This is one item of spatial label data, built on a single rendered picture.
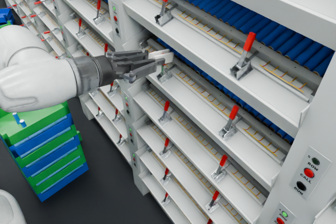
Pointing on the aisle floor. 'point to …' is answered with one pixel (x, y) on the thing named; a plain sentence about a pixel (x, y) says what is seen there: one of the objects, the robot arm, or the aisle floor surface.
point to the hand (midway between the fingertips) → (160, 57)
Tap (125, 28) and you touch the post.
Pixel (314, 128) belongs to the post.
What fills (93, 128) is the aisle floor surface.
